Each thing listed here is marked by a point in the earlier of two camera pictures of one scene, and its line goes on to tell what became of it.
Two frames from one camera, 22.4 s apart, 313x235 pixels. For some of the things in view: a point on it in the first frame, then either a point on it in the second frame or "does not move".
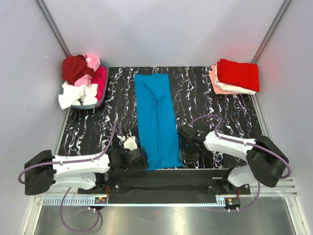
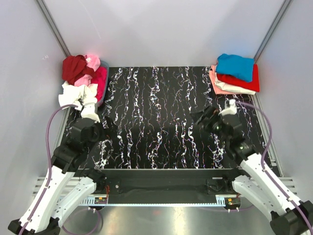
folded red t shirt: (243, 75) does not move
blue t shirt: (156, 121) → (241, 66)
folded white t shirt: (229, 87) does not move
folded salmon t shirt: (212, 71) does not move
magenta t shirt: (100, 79) does not move
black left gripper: (143, 166) → (111, 130)
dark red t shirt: (74, 67) does not move
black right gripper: (191, 158) → (212, 114)
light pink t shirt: (93, 62) does not move
